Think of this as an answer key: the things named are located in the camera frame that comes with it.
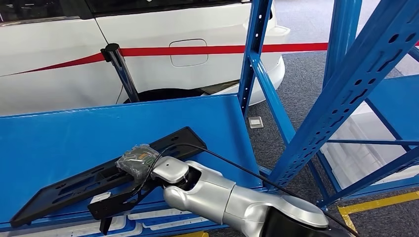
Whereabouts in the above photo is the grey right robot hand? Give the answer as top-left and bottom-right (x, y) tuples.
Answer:
(115, 144), (161, 183)

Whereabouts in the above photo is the black plastic frame part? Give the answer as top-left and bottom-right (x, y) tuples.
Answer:
(9, 126), (208, 229)

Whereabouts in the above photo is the blue metal shelf rack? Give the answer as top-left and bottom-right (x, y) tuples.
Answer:
(307, 0), (419, 208)
(0, 0), (419, 237)

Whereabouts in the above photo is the long black plastic part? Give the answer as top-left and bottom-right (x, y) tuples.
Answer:
(99, 217), (114, 236)

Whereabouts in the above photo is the yellow floor tape square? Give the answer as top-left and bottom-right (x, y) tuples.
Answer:
(173, 230), (210, 237)

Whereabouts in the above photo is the silver floor outlet plate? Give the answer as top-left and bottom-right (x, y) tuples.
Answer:
(248, 116), (264, 129)

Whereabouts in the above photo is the red barrier belt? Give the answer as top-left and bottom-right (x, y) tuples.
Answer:
(0, 41), (419, 78)

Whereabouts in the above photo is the white car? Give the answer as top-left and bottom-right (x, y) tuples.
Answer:
(0, 0), (291, 117)

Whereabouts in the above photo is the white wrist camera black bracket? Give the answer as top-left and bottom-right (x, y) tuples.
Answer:
(87, 176), (165, 220)

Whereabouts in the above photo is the black stanchion post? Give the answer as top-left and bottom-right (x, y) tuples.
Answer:
(100, 43), (141, 104)

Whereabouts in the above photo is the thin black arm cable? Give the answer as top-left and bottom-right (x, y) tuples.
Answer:
(140, 144), (361, 237)

